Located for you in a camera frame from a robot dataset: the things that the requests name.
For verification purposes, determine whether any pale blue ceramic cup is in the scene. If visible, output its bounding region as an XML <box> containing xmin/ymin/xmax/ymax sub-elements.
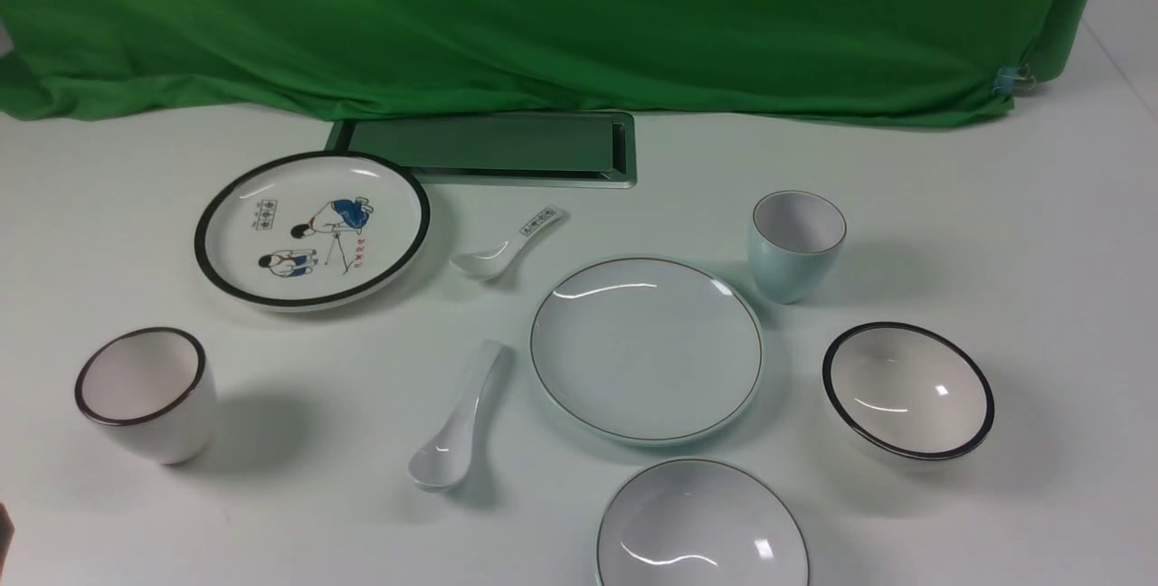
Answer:
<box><xmin>747</xmin><ymin>190</ymin><xmax>848</xmax><ymax>303</ymax></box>

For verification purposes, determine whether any plain white ceramic spoon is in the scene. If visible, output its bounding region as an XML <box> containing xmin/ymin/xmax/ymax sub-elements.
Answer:
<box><xmin>408</xmin><ymin>339</ymin><xmax>506</xmax><ymax>495</ymax></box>

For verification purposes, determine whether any pale blue thin-rimmed bowl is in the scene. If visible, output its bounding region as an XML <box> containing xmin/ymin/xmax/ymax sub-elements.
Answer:
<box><xmin>594</xmin><ymin>457</ymin><xmax>812</xmax><ymax>585</ymax></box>

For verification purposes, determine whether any small printed white spoon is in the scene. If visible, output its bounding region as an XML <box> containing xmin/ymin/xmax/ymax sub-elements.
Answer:
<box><xmin>450</xmin><ymin>205</ymin><xmax>567</xmax><ymax>281</ymax></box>

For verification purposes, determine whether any pale blue plate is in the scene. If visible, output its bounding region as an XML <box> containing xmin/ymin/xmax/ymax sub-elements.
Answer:
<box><xmin>528</xmin><ymin>255</ymin><xmax>765</xmax><ymax>447</ymax></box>

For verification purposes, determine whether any black-rimmed illustrated plate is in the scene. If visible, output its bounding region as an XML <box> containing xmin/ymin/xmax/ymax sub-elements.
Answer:
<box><xmin>192</xmin><ymin>152</ymin><xmax>432</xmax><ymax>313</ymax></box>

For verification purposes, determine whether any black-rimmed white bowl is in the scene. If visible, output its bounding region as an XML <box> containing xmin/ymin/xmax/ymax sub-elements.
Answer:
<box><xmin>821</xmin><ymin>321</ymin><xmax>996</xmax><ymax>473</ymax></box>

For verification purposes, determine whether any green backdrop cloth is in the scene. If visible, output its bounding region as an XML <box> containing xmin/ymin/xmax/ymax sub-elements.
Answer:
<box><xmin>3</xmin><ymin>0</ymin><xmax>1087</xmax><ymax>129</ymax></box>

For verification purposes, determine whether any black-rimmed white cup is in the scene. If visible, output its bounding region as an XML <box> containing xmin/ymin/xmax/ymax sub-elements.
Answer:
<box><xmin>73</xmin><ymin>325</ymin><xmax>218</xmax><ymax>464</ymax></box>

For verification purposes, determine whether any blue binder clip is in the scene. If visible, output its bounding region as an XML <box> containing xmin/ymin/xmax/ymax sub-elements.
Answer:
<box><xmin>990</xmin><ymin>63</ymin><xmax>1038</xmax><ymax>97</ymax></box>

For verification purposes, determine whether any metal table cable hatch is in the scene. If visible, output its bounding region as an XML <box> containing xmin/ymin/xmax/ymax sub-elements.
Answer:
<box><xmin>324</xmin><ymin>111</ymin><xmax>638</xmax><ymax>189</ymax></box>

